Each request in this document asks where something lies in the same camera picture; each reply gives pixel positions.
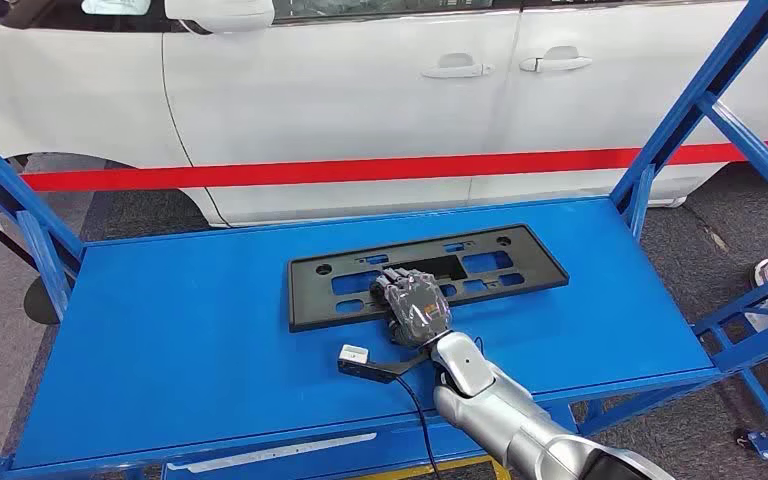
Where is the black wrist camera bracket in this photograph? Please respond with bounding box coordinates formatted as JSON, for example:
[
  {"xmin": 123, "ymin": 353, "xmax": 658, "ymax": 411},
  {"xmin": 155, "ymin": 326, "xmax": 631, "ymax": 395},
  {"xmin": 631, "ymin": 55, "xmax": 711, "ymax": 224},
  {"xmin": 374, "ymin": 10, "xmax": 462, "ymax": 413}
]
[{"xmin": 337, "ymin": 344, "xmax": 436, "ymax": 386}]

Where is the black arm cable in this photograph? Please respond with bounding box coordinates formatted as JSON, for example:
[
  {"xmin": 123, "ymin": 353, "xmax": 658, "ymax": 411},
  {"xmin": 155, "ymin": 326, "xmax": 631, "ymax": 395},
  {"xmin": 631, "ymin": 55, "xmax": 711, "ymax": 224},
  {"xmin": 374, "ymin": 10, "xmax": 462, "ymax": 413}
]
[{"xmin": 393, "ymin": 374, "xmax": 442, "ymax": 480}]

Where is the white label strip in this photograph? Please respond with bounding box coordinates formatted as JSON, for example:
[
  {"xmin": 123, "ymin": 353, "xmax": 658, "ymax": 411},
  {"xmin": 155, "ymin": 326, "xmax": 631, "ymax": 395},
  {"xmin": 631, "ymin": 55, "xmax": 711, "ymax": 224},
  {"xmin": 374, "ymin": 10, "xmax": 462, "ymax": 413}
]
[{"xmin": 185, "ymin": 433, "xmax": 379, "ymax": 474}]

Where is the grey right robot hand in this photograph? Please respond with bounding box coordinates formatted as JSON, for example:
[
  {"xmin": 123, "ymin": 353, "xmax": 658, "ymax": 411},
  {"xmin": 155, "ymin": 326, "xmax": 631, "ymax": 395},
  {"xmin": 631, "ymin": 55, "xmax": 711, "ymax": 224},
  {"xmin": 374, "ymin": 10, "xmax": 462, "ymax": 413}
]
[{"xmin": 369, "ymin": 266, "xmax": 454, "ymax": 349}]

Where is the white car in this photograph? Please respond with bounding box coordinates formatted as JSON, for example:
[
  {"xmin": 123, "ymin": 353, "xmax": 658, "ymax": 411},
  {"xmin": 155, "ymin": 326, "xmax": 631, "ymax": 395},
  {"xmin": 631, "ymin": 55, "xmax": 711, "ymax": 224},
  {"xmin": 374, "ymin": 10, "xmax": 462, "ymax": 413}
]
[{"xmin": 0, "ymin": 0, "xmax": 768, "ymax": 230}]

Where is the blue metal shelf rack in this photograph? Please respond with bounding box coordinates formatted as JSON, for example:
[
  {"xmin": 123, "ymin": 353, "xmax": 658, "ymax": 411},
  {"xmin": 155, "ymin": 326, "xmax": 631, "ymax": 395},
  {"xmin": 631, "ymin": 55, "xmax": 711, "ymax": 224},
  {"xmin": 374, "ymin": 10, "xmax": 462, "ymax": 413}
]
[{"xmin": 0, "ymin": 0, "xmax": 768, "ymax": 480}]

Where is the white car door handle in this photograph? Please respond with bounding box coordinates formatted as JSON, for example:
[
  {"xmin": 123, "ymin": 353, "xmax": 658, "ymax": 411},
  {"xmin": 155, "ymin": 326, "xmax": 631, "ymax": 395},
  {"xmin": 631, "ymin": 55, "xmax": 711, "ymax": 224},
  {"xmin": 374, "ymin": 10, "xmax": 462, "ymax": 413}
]
[
  {"xmin": 518, "ymin": 45, "xmax": 594, "ymax": 74},
  {"xmin": 420, "ymin": 52, "xmax": 495, "ymax": 81}
]

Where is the black license plate frame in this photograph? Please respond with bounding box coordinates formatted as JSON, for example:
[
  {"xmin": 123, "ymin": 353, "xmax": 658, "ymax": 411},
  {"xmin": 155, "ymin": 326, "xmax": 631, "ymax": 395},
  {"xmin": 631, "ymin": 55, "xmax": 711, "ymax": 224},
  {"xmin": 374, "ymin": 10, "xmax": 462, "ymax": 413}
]
[{"xmin": 287, "ymin": 223, "xmax": 570, "ymax": 334}]

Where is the red barrier belt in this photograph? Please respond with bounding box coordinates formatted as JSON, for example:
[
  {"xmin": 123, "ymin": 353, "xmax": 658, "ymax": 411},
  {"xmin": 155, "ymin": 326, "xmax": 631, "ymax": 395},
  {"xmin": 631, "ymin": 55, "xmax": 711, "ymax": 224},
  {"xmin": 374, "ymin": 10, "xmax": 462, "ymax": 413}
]
[{"xmin": 0, "ymin": 137, "xmax": 768, "ymax": 268}]

